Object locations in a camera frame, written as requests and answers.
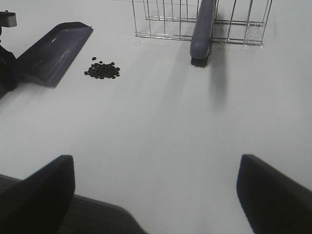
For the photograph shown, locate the purple brush black bristles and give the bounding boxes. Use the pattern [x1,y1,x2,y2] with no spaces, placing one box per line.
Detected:
[190,0,216,68]

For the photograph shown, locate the pile of coffee beans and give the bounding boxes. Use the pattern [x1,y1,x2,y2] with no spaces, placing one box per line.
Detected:
[83,57,120,79]

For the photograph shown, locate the purple plastic dustpan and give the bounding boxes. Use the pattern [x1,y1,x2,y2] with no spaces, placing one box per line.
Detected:
[0,22,93,97]

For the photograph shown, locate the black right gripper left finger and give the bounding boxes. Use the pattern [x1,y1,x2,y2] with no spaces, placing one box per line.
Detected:
[0,155,74,234]

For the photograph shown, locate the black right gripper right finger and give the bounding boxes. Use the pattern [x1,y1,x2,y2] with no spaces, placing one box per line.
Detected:
[236,155,312,234]

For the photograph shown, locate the chrome wire dish rack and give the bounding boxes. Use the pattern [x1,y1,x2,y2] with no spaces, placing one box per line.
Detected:
[131,0,273,46]

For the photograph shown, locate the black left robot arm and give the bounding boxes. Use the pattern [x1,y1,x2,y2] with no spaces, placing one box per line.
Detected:
[0,10,18,92]

